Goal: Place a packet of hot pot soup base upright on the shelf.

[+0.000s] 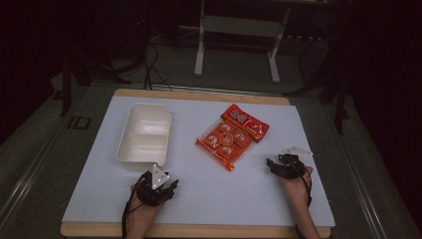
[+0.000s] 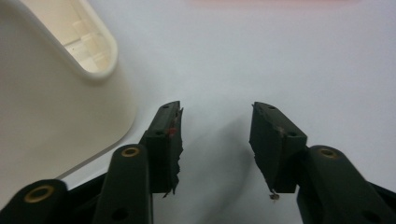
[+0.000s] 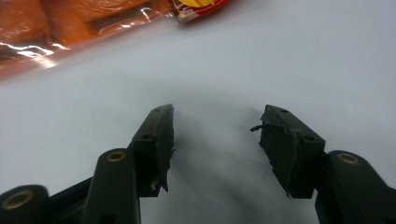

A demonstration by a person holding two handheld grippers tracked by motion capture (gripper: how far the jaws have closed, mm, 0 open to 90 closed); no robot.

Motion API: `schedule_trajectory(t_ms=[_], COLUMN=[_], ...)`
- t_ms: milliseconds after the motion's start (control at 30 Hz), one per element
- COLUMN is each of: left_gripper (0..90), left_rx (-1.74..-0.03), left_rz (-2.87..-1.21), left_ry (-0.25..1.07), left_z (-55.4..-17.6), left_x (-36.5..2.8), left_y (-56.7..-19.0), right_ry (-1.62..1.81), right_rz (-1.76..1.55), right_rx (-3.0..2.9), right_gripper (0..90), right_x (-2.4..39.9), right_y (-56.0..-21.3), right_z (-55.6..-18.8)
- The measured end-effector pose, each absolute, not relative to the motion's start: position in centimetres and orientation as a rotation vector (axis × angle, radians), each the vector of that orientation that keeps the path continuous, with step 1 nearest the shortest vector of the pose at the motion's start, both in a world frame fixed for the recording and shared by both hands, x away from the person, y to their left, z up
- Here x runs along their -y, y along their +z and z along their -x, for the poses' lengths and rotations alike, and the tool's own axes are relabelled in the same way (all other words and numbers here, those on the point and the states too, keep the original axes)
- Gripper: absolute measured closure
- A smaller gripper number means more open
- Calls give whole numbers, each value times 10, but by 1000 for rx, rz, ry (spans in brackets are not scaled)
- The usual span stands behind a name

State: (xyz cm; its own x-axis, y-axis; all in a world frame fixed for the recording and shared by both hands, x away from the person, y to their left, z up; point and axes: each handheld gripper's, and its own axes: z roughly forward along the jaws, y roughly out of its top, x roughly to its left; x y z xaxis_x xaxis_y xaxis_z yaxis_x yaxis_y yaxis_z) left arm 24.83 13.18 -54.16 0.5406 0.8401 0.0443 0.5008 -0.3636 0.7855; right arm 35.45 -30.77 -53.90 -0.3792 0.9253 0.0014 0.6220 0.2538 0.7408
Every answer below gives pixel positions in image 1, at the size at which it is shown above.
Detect orange snack packet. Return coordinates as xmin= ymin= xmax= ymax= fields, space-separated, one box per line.
xmin=195 ymin=103 xmax=271 ymax=172

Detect person's right hand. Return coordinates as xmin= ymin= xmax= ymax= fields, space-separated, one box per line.
xmin=278 ymin=165 xmax=315 ymax=209

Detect black floor cables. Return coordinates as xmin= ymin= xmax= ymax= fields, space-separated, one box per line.
xmin=141 ymin=42 xmax=174 ymax=92

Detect white table mat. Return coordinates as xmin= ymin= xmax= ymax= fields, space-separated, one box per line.
xmin=61 ymin=95 xmax=336 ymax=229

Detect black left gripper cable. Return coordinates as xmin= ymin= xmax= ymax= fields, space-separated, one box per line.
xmin=120 ymin=177 xmax=147 ymax=239

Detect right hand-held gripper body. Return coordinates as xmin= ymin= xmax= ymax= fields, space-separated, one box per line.
xmin=278 ymin=145 xmax=314 ymax=180

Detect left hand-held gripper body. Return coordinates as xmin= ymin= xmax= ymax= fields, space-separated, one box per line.
xmin=135 ymin=163 xmax=171 ymax=207

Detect white plastic divided container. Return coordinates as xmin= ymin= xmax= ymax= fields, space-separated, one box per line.
xmin=115 ymin=102 xmax=173 ymax=172

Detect person's left hand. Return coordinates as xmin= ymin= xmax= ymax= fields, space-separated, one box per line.
xmin=127 ymin=183 xmax=166 ymax=227

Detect white metal stand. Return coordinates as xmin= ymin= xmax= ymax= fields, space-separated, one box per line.
xmin=193 ymin=0 xmax=294 ymax=85

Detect black metal stand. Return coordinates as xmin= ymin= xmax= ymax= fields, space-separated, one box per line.
xmin=284 ymin=31 xmax=352 ymax=136

